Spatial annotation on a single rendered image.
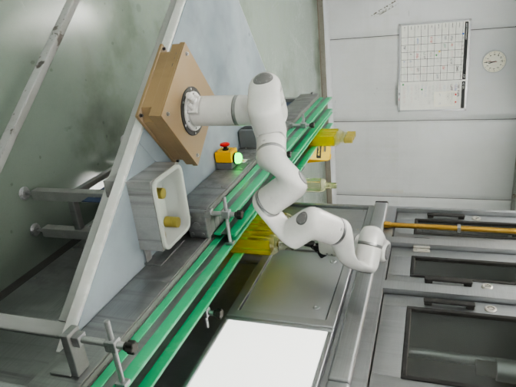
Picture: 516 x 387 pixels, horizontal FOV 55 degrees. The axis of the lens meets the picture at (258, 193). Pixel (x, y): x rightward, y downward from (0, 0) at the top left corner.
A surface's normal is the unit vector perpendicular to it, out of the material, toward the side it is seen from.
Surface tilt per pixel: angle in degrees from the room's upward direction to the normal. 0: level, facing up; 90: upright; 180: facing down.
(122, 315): 90
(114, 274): 0
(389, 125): 90
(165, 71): 90
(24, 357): 90
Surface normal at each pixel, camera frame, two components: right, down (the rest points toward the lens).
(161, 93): -0.28, -0.46
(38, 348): -0.10, -0.92
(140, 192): -0.31, 0.39
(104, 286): 0.94, 0.04
